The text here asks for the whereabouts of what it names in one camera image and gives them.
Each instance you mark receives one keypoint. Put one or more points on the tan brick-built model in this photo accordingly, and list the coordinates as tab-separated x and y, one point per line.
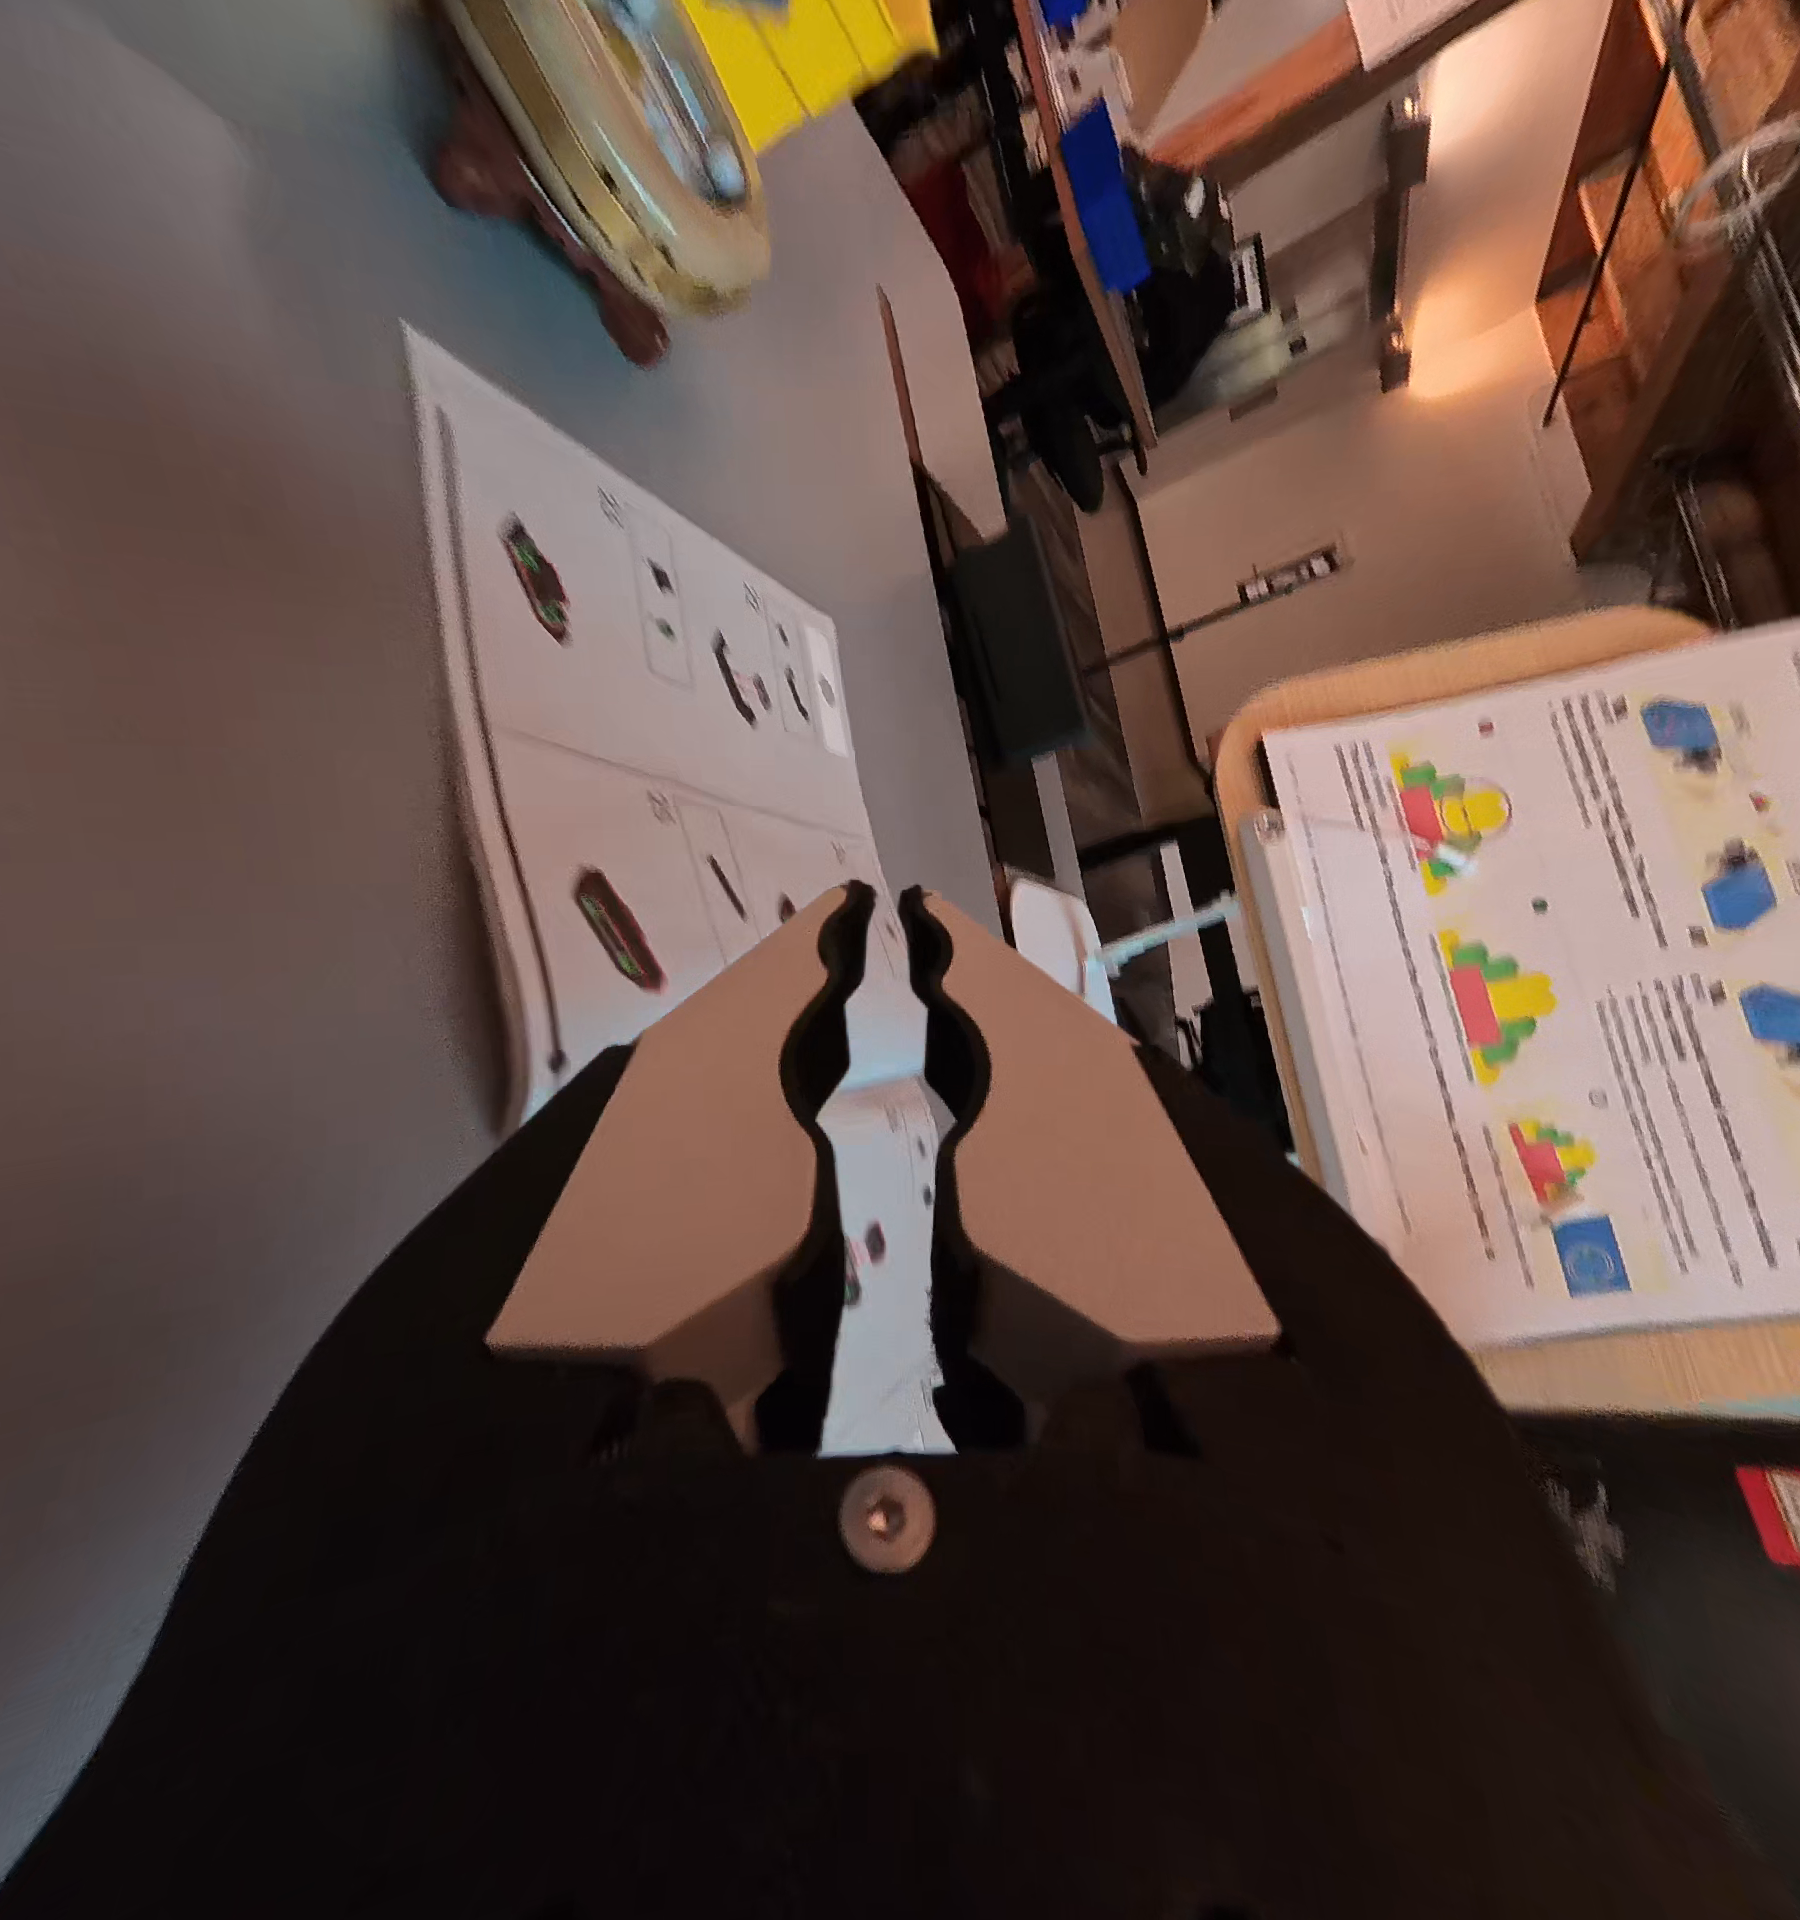
616	136

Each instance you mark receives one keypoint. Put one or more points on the black wall lamp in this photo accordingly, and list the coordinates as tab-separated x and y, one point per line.
1397	240

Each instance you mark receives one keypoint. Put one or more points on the black white tag sign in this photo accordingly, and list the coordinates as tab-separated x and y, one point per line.
1290	574

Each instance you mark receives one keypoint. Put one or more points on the grey desk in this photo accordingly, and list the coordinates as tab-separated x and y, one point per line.
166	751

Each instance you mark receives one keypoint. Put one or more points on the black box with red logo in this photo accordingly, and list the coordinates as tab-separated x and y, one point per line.
1712	1726

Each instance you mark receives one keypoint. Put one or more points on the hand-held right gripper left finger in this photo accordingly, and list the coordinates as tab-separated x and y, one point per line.
660	1200

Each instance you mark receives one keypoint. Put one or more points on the black office chair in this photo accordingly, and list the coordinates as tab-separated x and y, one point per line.
1074	420

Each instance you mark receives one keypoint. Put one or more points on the white building instruction booklet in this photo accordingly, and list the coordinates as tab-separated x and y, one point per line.
601	676

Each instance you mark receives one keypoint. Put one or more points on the black bag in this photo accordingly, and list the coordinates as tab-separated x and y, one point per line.
1194	270

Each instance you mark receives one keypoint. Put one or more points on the brown wooden strip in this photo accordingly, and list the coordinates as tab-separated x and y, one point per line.
901	375

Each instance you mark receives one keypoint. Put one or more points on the brown wooden table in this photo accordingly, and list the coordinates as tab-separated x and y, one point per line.
1097	323

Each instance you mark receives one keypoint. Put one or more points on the wooden ceiling beam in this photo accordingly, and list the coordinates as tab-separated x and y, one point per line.
1290	99

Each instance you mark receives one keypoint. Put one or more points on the yellow plastic bin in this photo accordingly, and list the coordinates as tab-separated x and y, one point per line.
795	61

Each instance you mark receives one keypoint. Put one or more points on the black floor stand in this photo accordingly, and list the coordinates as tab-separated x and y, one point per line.
1163	645

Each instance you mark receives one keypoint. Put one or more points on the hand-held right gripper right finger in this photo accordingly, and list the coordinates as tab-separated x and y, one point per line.
1097	1200

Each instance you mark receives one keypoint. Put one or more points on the light wooden board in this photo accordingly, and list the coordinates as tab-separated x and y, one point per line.
1620	1373

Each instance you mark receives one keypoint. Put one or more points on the red bag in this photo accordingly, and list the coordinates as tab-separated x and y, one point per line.
962	240

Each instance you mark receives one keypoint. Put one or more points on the white paper notice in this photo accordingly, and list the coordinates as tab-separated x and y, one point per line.
1418	28

